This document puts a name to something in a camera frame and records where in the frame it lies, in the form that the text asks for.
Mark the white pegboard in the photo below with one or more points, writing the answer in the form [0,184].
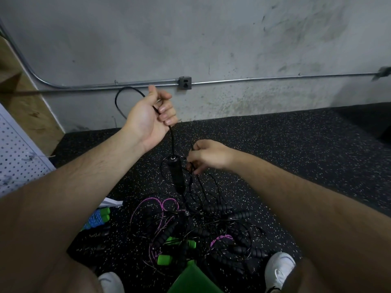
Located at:
[18,161]

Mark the person's right forearm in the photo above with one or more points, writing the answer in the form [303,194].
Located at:
[317,216]

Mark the white pegboard stand foot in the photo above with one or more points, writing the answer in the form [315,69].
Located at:
[111,202]

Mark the person's left forearm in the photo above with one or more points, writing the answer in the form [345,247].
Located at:
[67,210]

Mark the white shoe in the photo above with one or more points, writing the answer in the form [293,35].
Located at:
[111,282]
[280,268]

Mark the person's left hand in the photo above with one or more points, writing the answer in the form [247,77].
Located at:
[146,122]

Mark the grey electrical junction box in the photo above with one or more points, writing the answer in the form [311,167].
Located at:
[184,83]

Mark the metal conduit pipe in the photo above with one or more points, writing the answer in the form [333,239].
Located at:
[122,86]

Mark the white right shoe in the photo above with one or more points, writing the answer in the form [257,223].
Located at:
[280,268]

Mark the person's right hand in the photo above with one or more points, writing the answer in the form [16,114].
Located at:
[211,156]

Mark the white left shoe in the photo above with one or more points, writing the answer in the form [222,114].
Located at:
[111,282]

